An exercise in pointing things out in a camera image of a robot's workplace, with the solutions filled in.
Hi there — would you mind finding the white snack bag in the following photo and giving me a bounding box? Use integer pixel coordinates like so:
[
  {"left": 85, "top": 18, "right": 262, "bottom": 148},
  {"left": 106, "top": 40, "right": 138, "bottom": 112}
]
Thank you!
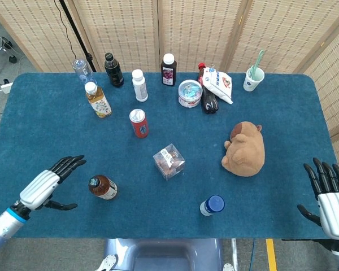
[{"left": 202, "top": 67, "right": 233, "bottom": 105}]

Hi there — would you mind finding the round clear candy jar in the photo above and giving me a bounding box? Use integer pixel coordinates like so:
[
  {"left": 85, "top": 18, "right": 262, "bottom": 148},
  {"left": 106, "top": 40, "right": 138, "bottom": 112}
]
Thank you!
[{"left": 177, "top": 79, "right": 203, "bottom": 108}]

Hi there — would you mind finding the white paper cup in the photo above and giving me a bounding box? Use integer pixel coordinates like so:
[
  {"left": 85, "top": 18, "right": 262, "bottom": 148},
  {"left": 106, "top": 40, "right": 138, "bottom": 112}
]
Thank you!
[{"left": 242, "top": 67, "right": 265, "bottom": 93}]

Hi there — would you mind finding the grape juice bottle white cap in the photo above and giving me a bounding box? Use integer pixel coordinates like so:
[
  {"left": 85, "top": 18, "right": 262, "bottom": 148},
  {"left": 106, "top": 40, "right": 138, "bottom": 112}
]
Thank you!
[{"left": 161, "top": 53, "right": 178, "bottom": 86}]

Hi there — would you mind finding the swivel chair base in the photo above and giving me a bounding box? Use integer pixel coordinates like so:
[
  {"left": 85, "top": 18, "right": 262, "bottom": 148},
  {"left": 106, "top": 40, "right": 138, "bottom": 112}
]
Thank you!
[{"left": 0, "top": 33, "right": 18, "bottom": 76}]

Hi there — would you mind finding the brown tea bottle black cap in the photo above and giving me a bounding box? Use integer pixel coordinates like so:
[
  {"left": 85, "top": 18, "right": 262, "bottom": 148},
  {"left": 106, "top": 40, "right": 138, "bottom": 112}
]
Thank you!
[{"left": 88, "top": 174, "right": 119, "bottom": 201}]

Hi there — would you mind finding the thin black hanging cable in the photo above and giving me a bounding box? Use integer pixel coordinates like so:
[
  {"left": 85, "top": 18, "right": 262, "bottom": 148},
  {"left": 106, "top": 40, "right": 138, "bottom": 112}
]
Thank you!
[{"left": 53, "top": 0, "right": 77, "bottom": 59}]

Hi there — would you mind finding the blue-grey robot body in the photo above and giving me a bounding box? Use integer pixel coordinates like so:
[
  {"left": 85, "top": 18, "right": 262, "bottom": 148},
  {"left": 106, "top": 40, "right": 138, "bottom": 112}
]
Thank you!
[{"left": 104, "top": 238, "right": 224, "bottom": 271}]

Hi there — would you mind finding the brown capybara plush toy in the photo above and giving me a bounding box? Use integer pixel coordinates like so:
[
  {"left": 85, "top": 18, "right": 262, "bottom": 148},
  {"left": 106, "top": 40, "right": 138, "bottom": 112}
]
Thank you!
[{"left": 221, "top": 121, "right": 266, "bottom": 177}]

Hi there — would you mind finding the bamboo folding screen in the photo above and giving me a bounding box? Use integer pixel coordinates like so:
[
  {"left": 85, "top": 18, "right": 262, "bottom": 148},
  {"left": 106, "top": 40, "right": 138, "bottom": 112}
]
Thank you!
[{"left": 0, "top": 0, "right": 339, "bottom": 176}]

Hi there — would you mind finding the white plastic bottle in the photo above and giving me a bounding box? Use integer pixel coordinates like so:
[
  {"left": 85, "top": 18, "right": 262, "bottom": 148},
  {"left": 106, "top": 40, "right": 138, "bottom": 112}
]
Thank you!
[{"left": 131, "top": 69, "right": 149, "bottom": 102}]

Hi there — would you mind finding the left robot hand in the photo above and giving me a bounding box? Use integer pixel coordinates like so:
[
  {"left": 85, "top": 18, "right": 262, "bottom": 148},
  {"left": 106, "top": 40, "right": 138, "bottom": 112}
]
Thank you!
[{"left": 19, "top": 154, "right": 88, "bottom": 212}]

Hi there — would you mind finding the clear plastic cube box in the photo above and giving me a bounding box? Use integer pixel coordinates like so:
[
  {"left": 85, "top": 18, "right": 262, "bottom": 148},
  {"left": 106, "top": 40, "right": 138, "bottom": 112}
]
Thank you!
[{"left": 153, "top": 143, "right": 186, "bottom": 181}]

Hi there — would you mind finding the white power strip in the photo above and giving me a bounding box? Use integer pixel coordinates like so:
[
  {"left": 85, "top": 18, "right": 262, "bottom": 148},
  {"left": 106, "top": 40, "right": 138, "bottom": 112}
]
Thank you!
[{"left": 0, "top": 79, "right": 14, "bottom": 94}]

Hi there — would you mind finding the thin blue cable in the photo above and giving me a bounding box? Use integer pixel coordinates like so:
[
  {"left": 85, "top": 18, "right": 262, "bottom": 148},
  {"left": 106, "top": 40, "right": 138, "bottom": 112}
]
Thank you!
[{"left": 251, "top": 238, "right": 257, "bottom": 271}]

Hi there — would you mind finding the red drink can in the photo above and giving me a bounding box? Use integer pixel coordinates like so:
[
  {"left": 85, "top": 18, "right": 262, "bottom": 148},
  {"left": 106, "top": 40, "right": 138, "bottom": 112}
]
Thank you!
[{"left": 129, "top": 108, "right": 150, "bottom": 139}]

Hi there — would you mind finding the black tripod stand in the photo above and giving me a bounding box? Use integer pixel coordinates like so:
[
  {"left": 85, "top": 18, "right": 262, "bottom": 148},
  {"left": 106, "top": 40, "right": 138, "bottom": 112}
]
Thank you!
[{"left": 58, "top": 0, "right": 97, "bottom": 73}]

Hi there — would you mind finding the clear empty water bottle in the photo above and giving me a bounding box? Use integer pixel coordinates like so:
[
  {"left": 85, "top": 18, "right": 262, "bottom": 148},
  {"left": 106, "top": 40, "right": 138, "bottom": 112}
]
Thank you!
[{"left": 72, "top": 58, "right": 98, "bottom": 87}]

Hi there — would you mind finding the green plastic spoon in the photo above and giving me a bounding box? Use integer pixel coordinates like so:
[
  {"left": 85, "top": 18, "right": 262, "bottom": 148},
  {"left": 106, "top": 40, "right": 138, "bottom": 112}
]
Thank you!
[{"left": 247, "top": 50, "right": 265, "bottom": 80}]

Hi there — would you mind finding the black drink bottle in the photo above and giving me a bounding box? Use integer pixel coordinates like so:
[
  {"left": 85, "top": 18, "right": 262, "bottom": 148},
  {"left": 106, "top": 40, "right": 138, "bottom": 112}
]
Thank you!
[{"left": 104, "top": 53, "right": 124, "bottom": 88}]

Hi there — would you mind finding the yellow tea bottle floral label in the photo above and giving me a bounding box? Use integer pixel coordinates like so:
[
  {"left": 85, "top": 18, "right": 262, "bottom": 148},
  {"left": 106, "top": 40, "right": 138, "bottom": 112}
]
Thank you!
[{"left": 84, "top": 81, "right": 112, "bottom": 119}]

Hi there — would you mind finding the cola bottle red cap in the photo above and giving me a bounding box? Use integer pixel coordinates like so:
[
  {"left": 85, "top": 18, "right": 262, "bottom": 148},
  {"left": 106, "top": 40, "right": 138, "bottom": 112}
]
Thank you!
[{"left": 197, "top": 63, "right": 220, "bottom": 115}]

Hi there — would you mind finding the blue table mat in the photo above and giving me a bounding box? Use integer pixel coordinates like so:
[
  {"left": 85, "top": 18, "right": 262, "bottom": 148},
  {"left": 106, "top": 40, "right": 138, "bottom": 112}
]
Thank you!
[{"left": 0, "top": 72, "right": 339, "bottom": 240}]

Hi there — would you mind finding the white yogurt bottle blue cap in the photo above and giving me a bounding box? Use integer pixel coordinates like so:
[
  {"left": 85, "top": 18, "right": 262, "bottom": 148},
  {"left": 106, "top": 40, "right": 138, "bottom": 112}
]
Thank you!
[{"left": 199, "top": 194, "right": 225, "bottom": 217}]

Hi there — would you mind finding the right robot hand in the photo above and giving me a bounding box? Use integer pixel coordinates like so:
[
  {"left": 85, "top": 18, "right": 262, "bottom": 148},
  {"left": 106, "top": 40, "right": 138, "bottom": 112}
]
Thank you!
[{"left": 297, "top": 157, "right": 339, "bottom": 241}]

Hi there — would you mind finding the grey metal table leg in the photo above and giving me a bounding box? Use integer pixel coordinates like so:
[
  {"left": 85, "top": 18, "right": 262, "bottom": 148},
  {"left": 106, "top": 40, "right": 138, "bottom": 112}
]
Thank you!
[{"left": 231, "top": 238, "right": 238, "bottom": 266}]

